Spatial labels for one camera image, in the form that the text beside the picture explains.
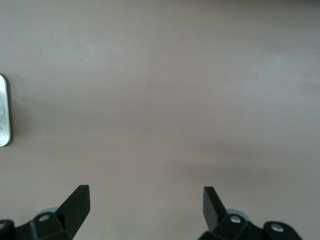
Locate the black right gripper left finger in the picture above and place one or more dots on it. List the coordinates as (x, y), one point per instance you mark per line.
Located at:
(70, 215)

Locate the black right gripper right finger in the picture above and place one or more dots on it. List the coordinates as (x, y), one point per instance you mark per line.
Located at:
(215, 220)

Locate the silver rounded box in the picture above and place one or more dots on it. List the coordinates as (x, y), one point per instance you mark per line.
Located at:
(3, 117)

